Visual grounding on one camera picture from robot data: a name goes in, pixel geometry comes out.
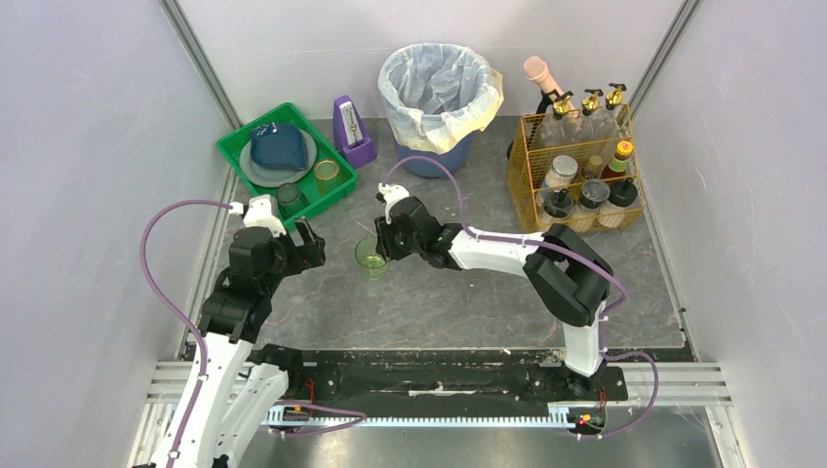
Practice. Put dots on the spice jar black lid powder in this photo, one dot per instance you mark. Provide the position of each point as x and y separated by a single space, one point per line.
554 216

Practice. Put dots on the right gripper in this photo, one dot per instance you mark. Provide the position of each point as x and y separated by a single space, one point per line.
391 234

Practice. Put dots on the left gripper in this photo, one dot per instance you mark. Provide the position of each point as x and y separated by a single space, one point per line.
307 243

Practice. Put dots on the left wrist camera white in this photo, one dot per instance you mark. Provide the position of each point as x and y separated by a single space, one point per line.
261 211

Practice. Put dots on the black microphone stand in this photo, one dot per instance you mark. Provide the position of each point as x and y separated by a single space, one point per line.
545 102

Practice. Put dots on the white cable duct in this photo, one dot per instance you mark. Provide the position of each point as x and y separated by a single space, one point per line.
294 418

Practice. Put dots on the clear glass oil bottle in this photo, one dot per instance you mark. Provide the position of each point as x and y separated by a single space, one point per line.
584 128

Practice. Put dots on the green plastic tray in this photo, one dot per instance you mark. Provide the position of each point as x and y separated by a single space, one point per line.
234 144

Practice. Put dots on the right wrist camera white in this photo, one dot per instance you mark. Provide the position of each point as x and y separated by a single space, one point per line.
390 195

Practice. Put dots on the blue trash bin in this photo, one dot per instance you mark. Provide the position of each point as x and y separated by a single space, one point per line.
453 160

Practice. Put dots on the yellow wire basket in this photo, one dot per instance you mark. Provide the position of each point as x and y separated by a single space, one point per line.
527 169

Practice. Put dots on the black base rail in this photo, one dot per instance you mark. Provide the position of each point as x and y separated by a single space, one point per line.
449 382

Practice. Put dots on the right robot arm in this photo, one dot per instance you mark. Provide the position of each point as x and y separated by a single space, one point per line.
569 277

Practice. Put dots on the spice jar black lid beans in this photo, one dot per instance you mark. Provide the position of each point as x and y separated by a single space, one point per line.
623 194

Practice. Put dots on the blue snack bag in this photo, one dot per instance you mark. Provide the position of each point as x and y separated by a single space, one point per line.
278 146

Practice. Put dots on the dark grey glass cup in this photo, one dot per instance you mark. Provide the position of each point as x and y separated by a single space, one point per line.
291 200

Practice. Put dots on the glass oil bottle amber residue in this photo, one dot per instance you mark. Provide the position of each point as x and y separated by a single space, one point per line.
606 121

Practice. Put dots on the white plastic bin liner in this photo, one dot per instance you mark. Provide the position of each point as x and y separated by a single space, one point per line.
436 94

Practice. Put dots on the grey round plate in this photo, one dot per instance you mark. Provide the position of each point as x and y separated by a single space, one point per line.
271 178

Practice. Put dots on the amber glass cup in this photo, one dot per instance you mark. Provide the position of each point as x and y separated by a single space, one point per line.
327 174

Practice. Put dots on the beige microphone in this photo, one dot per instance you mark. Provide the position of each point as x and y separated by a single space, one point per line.
537 71

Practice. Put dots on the green glass cup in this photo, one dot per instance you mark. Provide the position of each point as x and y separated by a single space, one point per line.
373 265

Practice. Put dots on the purple metronome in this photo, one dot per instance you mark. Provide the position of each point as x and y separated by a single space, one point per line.
351 138

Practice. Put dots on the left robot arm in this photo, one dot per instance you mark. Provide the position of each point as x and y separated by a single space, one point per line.
232 386

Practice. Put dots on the white blue canister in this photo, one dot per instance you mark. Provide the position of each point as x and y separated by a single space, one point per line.
562 171

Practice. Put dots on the red sauce bottle yellow cap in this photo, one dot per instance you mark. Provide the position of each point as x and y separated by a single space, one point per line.
618 164

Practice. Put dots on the small yellow oil bottle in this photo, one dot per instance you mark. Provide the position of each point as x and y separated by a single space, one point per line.
592 168

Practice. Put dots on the glass oil bottle dark liquid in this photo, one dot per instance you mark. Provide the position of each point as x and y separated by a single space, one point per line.
552 132

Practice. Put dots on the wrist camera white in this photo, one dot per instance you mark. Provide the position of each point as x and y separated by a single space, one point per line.
390 195
261 211

